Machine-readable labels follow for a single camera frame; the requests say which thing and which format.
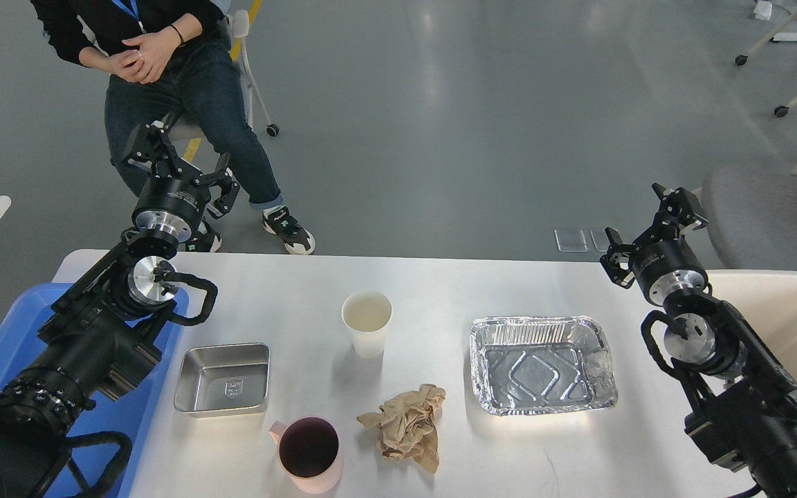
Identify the clear floor plate right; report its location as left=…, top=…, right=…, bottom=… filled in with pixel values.
left=589, top=229, right=610, bottom=252

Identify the white paper cup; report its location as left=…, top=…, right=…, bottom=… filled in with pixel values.
left=341, top=290, right=392, bottom=358

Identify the seated person in black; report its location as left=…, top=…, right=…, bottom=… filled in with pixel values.
left=32, top=1, right=315, bottom=255

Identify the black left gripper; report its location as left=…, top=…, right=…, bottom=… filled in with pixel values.
left=122, top=122, right=241, bottom=243

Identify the blue plastic tray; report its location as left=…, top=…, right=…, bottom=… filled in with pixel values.
left=0, top=283, right=189, bottom=498

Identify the square stainless steel tray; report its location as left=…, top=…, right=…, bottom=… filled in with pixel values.
left=174, top=342, right=270, bottom=417

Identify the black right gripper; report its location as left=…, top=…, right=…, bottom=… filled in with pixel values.
left=600, top=183, right=708, bottom=306

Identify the crumpled brown paper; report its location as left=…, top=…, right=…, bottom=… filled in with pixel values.
left=356, top=382, right=446, bottom=474

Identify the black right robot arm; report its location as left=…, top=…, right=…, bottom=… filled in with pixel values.
left=600, top=183, right=797, bottom=497

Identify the clear floor plate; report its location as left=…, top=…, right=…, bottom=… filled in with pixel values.
left=589, top=229, right=610, bottom=252
left=554, top=229, right=589, bottom=253

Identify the aluminium foil container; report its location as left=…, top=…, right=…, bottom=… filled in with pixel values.
left=469, top=315, right=618, bottom=416

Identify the clear floor plate left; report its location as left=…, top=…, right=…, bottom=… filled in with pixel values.
left=554, top=229, right=589, bottom=253

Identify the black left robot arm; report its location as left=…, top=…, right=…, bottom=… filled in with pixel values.
left=0, top=120, right=239, bottom=497

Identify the grey office chair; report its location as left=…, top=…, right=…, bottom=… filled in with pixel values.
left=699, top=166, right=797, bottom=271

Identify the pink ribbed mug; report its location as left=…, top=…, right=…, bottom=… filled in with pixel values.
left=268, top=416, right=344, bottom=495

